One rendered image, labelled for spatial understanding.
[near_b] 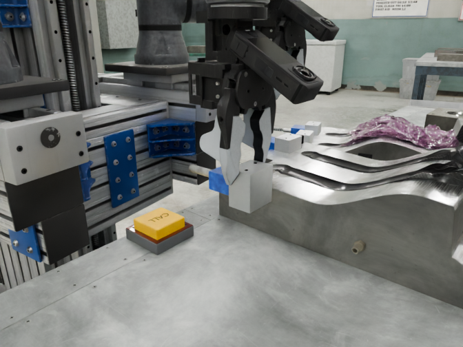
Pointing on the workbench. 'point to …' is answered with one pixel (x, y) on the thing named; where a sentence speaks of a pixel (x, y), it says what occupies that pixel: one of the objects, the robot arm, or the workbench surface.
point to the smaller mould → (444, 118)
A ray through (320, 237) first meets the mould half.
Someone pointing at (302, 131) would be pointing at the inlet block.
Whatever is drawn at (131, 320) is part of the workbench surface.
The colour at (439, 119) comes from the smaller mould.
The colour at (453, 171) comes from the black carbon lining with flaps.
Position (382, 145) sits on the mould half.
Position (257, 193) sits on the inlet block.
